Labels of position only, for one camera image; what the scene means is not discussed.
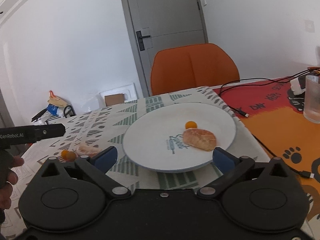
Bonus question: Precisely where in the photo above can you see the white charger adapter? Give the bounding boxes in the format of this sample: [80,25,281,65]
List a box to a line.
[290,74,307,95]

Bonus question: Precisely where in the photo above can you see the patterned white tablecloth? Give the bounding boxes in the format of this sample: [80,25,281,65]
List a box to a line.
[1,87,269,239]

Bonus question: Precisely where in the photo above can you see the cardboard box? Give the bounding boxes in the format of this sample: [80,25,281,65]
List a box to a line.
[104,94,125,107]

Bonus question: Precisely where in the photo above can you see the peeled pomelo segment front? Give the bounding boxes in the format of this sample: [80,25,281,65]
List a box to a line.
[183,128,217,151]

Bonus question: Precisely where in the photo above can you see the peeled pomelo segment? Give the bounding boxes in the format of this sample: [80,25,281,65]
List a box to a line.
[183,128,217,151]
[75,143,102,157]

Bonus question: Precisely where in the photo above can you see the white ceramic plate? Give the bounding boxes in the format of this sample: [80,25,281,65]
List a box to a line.
[123,102,236,173]

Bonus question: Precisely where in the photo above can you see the black usb cable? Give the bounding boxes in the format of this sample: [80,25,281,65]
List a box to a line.
[218,67,320,180]

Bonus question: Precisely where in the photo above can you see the small kumquat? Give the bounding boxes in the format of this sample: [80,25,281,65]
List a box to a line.
[61,150,77,161]
[185,121,197,129]

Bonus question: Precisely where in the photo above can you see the black door handle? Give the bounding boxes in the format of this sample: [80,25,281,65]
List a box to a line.
[136,31,151,51]

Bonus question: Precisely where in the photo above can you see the white foam packaging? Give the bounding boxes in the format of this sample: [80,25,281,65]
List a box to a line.
[99,83,138,106]

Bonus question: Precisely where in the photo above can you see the pile of bags and clutter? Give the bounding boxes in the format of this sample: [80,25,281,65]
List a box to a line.
[31,90,76,125]

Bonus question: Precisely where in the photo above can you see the orange chair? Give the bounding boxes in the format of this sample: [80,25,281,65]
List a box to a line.
[150,43,240,95]

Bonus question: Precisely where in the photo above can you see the red orange cartoon mat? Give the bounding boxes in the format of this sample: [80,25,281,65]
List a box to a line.
[213,78,319,239]

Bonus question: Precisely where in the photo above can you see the grey door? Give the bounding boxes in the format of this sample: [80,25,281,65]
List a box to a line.
[121,0,208,96]

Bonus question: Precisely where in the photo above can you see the person's left hand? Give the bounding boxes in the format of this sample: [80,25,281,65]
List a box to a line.
[1,151,24,224]

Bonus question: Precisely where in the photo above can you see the clear plastic cup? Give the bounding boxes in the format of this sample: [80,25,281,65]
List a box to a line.
[303,75,320,124]

